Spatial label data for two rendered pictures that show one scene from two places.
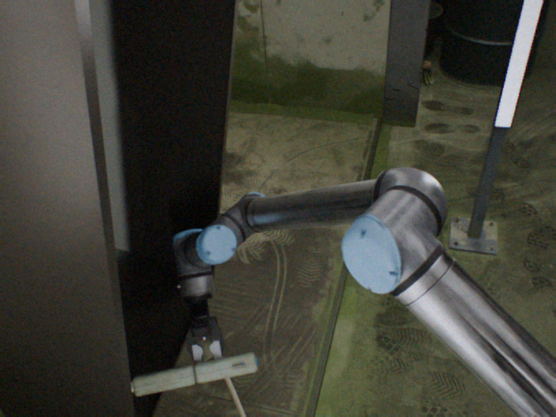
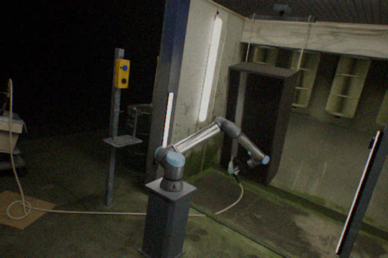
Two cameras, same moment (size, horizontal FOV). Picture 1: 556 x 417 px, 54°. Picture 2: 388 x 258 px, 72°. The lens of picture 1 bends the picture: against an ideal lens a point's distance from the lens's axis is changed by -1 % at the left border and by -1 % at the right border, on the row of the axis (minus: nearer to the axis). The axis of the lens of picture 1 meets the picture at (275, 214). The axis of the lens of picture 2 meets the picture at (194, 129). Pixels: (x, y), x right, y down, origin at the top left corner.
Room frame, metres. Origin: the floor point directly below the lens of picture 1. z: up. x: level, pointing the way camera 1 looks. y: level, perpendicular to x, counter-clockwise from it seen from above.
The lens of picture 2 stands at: (0.98, -2.56, 1.68)
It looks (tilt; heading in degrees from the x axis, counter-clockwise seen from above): 15 degrees down; 104
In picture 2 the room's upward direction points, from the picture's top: 9 degrees clockwise
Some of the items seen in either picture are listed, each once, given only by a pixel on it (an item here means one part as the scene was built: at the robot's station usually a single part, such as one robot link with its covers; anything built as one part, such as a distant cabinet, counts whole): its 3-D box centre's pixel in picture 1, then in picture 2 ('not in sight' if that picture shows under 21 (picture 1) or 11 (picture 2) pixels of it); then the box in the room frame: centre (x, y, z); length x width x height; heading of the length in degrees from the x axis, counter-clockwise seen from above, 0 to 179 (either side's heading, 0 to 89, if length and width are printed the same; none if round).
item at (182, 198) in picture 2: not in sight; (166, 220); (0.39, -0.69, 0.32); 0.31 x 0.31 x 0.64; 71
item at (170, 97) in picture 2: not in sight; (167, 120); (-0.02, 0.10, 0.96); 0.06 x 0.02 x 0.63; 71
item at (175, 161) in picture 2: not in sight; (174, 165); (0.38, -0.68, 0.83); 0.17 x 0.15 x 0.18; 136
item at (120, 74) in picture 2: not in sight; (122, 73); (-0.36, -0.33, 1.42); 0.12 x 0.06 x 0.26; 71
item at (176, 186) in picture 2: not in sight; (172, 180); (0.39, -0.69, 0.69); 0.19 x 0.19 x 0.10
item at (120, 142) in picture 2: not in sight; (125, 125); (-0.26, -0.35, 0.95); 0.26 x 0.15 x 0.32; 71
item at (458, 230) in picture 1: (473, 235); not in sight; (1.66, -0.86, 0.01); 0.20 x 0.20 x 0.01; 71
